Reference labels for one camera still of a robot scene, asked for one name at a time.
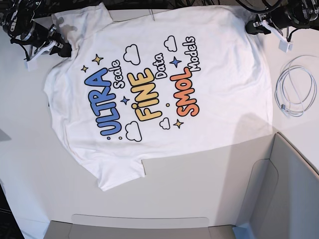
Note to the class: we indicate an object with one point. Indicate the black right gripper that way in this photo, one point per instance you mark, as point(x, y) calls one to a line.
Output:
point(62, 48)

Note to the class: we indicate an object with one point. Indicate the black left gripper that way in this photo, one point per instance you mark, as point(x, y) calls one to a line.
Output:
point(252, 29)

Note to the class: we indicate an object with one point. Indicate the white printed t-shirt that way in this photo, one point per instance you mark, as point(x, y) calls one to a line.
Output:
point(177, 82)

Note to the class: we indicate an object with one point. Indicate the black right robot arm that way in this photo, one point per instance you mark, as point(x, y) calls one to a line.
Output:
point(17, 20)

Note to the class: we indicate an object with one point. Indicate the grey partition panel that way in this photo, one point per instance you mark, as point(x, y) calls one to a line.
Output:
point(282, 197)

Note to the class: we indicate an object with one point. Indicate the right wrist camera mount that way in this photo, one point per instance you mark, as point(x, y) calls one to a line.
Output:
point(39, 43)

